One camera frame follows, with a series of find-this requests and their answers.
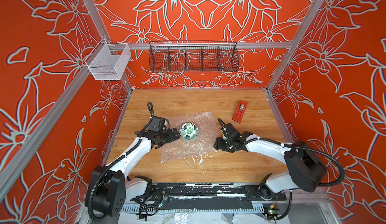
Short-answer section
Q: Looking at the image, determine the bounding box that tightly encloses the green leaf pattern bowl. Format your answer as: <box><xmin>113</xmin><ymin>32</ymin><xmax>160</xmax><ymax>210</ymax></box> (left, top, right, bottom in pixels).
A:
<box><xmin>180</xmin><ymin>122</ymin><xmax>199</xmax><ymax>141</ymax></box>

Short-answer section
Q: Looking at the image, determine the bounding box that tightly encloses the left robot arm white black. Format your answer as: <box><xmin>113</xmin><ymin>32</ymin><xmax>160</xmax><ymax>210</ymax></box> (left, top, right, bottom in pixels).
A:
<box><xmin>85</xmin><ymin>128</ymin><xmax>181</xmax><ymax>222</ymax></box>

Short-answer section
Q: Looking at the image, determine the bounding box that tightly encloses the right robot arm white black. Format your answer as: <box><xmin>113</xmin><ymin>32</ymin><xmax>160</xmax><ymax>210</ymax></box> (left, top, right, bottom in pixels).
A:
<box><xmin>214</xmin><ymin>121</ymin><xmax>345</xmax><ymax>200</ymax></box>

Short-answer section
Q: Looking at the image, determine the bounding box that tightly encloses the clear plastic bin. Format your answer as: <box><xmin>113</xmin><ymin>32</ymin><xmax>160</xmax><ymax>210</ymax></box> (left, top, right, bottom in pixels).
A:
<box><xmin>85</xmin><ymin>39</ymin><xmax>132</xmax><ymax>81</ymax></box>

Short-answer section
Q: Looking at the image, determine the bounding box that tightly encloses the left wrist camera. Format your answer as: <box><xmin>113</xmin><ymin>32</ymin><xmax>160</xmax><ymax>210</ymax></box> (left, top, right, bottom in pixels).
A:
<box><xmin>148</xmin><ymin>116</ymin><xmax>167</xmax><ymax>133</ymax></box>

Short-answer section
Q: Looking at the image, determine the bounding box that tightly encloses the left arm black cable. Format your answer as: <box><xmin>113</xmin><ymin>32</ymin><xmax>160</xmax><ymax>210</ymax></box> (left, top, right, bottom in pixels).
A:
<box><xmin>147</xmin><ymin>101</ymin><xmax>155</xmax><ymax>125</ymax></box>

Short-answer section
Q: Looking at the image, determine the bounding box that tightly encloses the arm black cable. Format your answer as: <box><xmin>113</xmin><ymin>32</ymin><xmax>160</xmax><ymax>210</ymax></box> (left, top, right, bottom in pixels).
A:
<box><xmin>256</xmin><ymin>138</ymin><xmax>345</xmax><ymax>187</ymax></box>
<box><xmin>147</xmin><ymin>101</ymin><xmax>155</xmax><ymax>125</ymax></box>

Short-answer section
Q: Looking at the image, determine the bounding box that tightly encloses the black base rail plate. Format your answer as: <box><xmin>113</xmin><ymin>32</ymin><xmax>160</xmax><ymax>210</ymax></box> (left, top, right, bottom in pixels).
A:
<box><xmin>125</xmin><ymin>182</ymin><xmax>287</xmax><ymax>202</ymax></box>

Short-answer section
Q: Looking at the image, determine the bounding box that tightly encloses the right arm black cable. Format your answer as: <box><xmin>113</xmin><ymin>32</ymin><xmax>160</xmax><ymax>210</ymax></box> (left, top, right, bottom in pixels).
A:
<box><xmin>256</xmin><ymin>138</ymin><xmax>345</xmax><ymax>187</ymax></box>

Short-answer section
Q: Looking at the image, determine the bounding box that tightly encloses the grey cable duct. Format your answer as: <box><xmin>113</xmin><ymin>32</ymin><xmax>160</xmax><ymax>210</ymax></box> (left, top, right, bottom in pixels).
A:
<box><xmin>121</xmin><ymin>203</ymin><xmax>265</xmax><ymax>215</ymax></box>

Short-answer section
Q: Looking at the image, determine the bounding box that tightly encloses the black wire basket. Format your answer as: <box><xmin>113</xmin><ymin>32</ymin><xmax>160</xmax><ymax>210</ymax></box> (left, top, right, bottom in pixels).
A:
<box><xmin>149</xmin><ymin>40</ymin><xmax>239</xmax><ymax>73</ymax></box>

